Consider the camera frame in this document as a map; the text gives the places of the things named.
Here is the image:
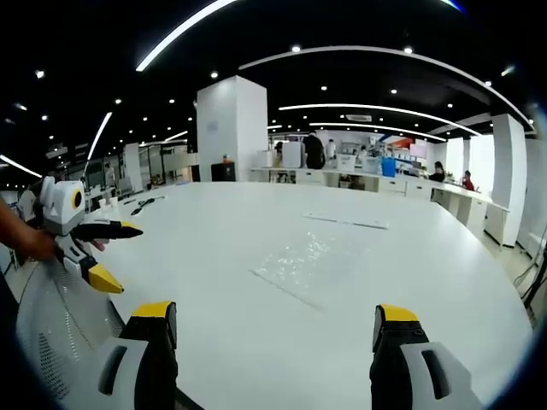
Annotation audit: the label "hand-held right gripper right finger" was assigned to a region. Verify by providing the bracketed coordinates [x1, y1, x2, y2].
[369, 303, 484, 410]

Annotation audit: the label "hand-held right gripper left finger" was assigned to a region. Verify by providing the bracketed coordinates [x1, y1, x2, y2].
[83, 301, 179, 410]

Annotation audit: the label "crinkled clear food packaging bag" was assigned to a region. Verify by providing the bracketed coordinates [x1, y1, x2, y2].
[249, 229, 368, 312]

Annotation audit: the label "person's left hand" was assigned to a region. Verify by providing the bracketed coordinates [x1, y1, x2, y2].
[23, 228, 57, 262]

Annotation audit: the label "white mesh chair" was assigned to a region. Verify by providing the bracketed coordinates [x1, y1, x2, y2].
[15, 258, 126, 402]

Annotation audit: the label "black cabinet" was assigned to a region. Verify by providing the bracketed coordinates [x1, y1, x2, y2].
[210, 161, 238, 183]

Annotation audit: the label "white counter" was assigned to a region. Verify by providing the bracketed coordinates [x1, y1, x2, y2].
[250, 166, 512, 248]

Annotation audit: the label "white appliance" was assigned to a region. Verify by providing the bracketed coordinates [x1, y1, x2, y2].
[282, 141, 307, 170]

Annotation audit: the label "black cable on table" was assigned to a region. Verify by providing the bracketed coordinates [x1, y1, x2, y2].
[129, 196, 166, 216]

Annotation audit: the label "black floor cables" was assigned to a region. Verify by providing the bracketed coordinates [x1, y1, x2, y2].
[511, 221, 547, 309]

